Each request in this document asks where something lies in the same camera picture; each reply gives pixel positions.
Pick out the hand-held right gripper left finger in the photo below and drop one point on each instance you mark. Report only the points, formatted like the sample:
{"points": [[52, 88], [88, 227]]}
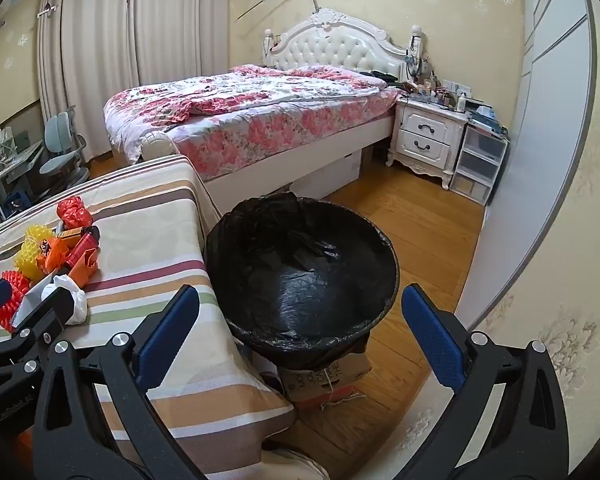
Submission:
{"points": [[167, 335]]}

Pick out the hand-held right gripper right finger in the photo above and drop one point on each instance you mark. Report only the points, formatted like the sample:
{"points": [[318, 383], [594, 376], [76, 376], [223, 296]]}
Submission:
{"points": [[432, 340]]}

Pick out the red foam net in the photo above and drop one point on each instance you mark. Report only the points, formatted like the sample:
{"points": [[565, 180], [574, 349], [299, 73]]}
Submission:
{"points": [[11, 305]]}

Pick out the white tissue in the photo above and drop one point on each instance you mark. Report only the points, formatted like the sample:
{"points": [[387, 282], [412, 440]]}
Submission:
{"points": [[74, 305]]}

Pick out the orange paper carton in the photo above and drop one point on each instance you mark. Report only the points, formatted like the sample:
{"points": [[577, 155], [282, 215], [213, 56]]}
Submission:
{"points": [[86, 269]]}

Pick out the orange snack packet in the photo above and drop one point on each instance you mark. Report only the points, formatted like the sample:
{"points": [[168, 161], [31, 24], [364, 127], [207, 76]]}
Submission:
{"points": [[55, 257]]}

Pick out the yellow foam net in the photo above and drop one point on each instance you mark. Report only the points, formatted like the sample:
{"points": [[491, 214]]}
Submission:
{"points": [[30, 255]]}

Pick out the red can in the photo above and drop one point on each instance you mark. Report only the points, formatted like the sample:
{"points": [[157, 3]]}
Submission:
{"points": [[82, 250]]}

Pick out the brown bottle with black cap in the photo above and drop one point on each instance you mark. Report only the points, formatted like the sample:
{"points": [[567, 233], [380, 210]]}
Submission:
{"points": [[72, 234]]}

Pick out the red plastic bag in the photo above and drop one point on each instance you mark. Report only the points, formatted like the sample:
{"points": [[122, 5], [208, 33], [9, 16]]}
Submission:
{"points": [[79, 219], [70, 206]]}

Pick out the trash bin with black bag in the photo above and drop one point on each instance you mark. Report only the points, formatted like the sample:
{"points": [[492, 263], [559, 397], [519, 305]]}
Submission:
{"points": [[305, 285]]}

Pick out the cardboard box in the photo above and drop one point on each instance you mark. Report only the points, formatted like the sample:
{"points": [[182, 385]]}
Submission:
{"points": [[325, 372]]}

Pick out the study desk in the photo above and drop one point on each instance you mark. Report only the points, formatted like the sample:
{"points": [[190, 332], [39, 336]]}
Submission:
{"points": [[15, 160]]}

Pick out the grey desk chair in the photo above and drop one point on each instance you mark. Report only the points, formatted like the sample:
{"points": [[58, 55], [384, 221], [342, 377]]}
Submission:
{"points": [[62, 160]]}

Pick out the clear plastic drawer unit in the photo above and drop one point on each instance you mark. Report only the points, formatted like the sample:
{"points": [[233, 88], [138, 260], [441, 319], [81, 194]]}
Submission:
{"points": [[480, 165]]}

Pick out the white storage box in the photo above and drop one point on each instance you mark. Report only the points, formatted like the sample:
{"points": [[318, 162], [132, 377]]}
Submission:
{"points": [[330, 177]]}

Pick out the white nightstand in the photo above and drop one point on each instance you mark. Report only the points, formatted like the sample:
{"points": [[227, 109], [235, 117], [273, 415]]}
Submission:
{"points": [[425, 135]]}

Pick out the blue grey pouch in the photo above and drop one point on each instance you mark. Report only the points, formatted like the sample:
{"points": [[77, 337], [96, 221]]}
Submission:
{"points": [[487, 117]]}

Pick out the floral quilt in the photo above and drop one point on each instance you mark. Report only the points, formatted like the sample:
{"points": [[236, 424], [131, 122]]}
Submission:
{"points": [[240, 105]]}

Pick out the pile of small toiletries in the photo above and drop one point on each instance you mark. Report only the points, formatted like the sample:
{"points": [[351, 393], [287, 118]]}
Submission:
{"points": [[430, 92]]}

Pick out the beige curtain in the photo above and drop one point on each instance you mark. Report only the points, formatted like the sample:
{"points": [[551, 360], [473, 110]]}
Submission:
{"points": [[90, 60], [180, 25]]}

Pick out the white wardrobe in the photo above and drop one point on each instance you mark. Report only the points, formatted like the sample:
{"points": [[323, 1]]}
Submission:
{"points": [[545, 110]]}

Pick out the dark clothing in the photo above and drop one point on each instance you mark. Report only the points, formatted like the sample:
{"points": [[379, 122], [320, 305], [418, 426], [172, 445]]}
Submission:
{"points": [[385, 76]]}

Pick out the white bed with tufted headboard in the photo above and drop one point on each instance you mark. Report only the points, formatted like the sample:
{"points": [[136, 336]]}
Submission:
{"points": [[330, 45]]}

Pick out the white wall socket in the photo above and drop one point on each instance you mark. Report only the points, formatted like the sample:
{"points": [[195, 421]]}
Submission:
{"points": [[457, 87]]}

